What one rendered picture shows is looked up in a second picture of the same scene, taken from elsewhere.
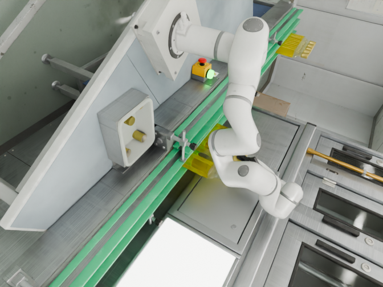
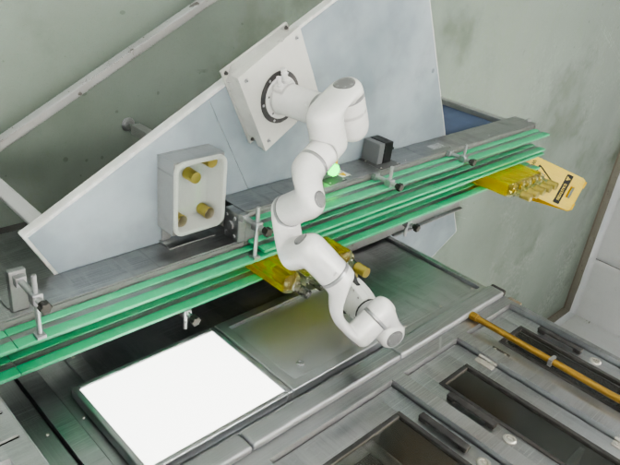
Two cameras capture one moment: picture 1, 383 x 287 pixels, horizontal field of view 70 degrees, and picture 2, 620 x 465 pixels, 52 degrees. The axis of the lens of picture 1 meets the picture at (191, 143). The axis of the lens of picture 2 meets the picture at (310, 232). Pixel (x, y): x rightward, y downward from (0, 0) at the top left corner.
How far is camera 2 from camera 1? 0.96 m
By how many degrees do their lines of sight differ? 21
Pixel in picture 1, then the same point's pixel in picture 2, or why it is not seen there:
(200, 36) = (296, 95)
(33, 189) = (64, 208)
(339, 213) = (482, 399)
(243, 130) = (301, 181)
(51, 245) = (57, 285)
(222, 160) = (283, 231)
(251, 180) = (304, 248)
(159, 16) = (251, 65)
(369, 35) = not seen: outside the picture
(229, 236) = (288, 370)
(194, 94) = not seen: hidden behind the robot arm
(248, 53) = (326, 105)
